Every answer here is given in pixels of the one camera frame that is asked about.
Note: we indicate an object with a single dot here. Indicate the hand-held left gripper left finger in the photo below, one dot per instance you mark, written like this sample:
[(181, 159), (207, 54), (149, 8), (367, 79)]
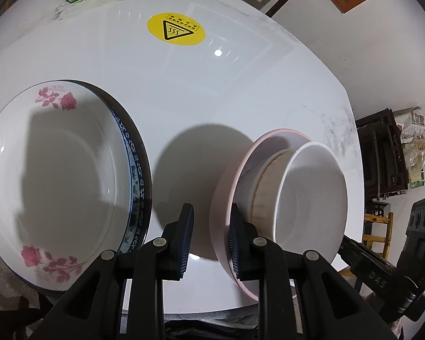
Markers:
[(184, 244)]

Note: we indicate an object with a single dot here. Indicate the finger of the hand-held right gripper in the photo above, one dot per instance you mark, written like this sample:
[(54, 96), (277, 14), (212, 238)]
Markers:
[(352, 253)]

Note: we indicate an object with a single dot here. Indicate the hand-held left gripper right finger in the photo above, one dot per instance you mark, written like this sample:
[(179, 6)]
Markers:
[(235, 248)]

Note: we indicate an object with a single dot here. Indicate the pink bowl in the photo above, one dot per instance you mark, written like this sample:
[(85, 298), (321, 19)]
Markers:
[(221, 212)]

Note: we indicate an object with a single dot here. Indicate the white bowl with dog print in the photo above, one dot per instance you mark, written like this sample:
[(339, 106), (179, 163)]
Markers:
[(249, 187)]

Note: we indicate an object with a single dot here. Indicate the white bowl with rabbit print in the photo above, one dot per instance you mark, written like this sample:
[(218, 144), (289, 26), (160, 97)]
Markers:
[(311, 198)]

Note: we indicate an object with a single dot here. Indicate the white plate with pink flowers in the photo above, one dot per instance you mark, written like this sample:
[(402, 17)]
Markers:
[(63, 184)]

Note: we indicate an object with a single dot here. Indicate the yellow bamboo stool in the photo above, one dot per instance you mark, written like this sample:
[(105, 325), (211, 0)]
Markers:
[(377, 219)]

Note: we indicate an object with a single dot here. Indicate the clear plastic bag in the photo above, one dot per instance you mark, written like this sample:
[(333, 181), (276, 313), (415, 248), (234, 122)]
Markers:
[(419, 166)]

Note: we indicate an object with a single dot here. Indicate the stack of dark wooden stools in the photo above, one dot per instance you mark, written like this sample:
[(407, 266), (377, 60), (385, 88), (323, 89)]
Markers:
[(382, 156)]

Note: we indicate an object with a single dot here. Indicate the printed paper bag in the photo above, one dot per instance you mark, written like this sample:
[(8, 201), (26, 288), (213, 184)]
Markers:
[(416, 124)]

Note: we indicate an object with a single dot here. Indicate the yellow warning sticker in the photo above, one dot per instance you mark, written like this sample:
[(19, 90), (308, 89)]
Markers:
[(177, 30)]

